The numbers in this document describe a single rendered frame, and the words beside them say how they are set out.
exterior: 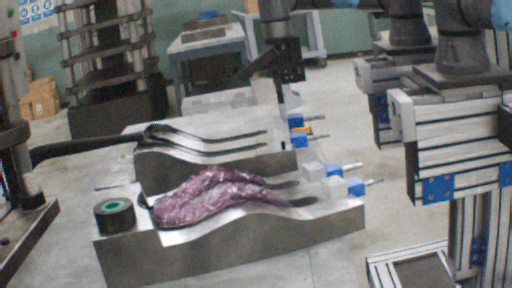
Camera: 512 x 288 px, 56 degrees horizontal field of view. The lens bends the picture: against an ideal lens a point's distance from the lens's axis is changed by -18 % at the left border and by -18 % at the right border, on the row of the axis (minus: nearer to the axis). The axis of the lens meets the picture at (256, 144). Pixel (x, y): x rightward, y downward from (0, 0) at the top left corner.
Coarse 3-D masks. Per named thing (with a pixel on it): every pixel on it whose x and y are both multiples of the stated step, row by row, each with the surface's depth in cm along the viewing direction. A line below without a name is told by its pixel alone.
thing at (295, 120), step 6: (276, 114) 144; (288, 114) 147; (294, 114) 146; (300, 114) 145; (276, 120) 143; (282, 120) 143; (288, 120) 143; (294, 120) 143; (300, 120) 143; (306, 120) 145; (312, 120) 145; (276, 126) 144; (282, 126) 144; (288, 126) 144; (294, 126) 144; (300, 126) 144
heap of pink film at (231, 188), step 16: (192, 176) 114; (208, 176) 112; (224, 176) 112; (240, 176) 114; (256, 176) 116; (176, 192) 113; (192, 192) 111; (224, 192) 103; (240, 192) 102; (256, 192) 103; (160, 208) 104; (176, 208) 103; (192, 208) 103; (208, 208) 101; (160, 224) 103; (176, 224) 101; (192, 224) 100
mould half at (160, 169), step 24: (192, 144) 142; (216, 144) 145; (240, 144) 141; (288, 144) 133; (120, 168) 146; (144, 168) 131; (168, 168) 131; (192, 168) 131; (240, 168) 131; (264, 168) 131; (288, 168) 131; (144, 192) 133; (168, 192) 133
